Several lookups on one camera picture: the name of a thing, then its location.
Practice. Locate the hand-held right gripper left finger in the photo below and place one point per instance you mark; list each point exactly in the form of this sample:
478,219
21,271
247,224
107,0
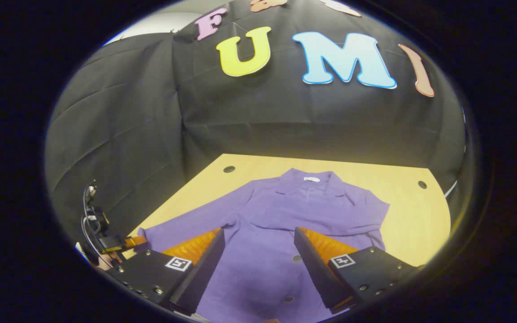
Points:
200,273

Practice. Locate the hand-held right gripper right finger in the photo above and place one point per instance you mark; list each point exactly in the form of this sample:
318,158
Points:
314,273

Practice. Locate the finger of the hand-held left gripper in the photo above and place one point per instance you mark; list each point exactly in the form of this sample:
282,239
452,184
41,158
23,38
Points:
135,241

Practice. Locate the purple button shirt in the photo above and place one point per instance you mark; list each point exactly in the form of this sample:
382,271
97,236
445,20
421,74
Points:
263,215

